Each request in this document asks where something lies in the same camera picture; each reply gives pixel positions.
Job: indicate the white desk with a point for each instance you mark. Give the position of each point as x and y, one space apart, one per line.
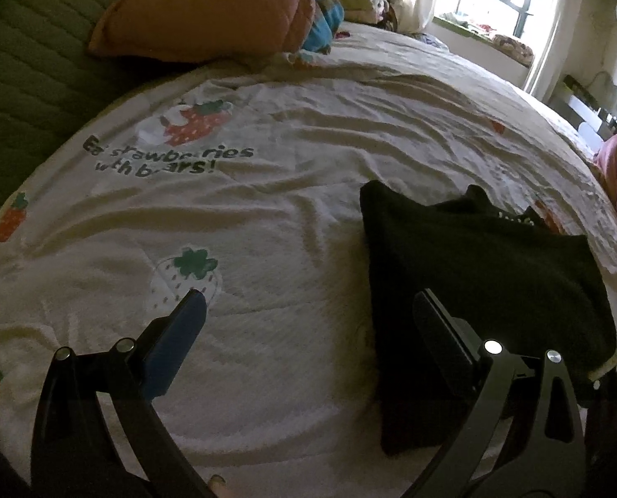
586 109

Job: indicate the orange pillow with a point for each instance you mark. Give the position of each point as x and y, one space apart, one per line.
209 5

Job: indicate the black garment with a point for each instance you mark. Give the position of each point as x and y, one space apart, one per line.
469 259

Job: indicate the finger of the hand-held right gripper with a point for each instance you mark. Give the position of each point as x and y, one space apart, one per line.
606 397

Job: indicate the strawberry printed blanket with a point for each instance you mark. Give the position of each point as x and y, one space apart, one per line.
287 218

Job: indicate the green quilted headboard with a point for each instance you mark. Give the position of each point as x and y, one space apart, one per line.
28 62

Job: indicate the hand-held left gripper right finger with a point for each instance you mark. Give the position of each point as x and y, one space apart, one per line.
443 337

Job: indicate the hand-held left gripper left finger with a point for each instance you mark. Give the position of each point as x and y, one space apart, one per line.
179 340

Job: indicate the patterned windowsill cushion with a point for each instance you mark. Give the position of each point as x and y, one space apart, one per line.
513 47

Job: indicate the blue plaid cloth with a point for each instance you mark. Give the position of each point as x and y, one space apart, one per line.
325 20

